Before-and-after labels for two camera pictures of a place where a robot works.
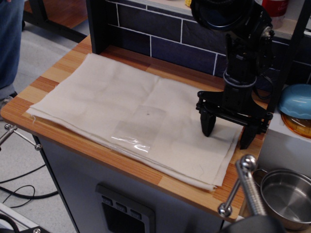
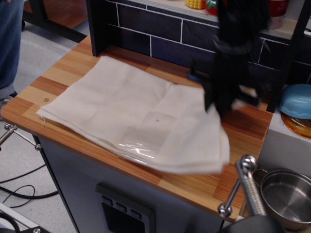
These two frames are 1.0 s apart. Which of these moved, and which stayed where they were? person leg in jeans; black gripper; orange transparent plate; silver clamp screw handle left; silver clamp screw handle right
Moved: black gripper
Stayed: silver clamp screw handle left; silver clamp screw handle right; orange transparent plate; person leg in jeans
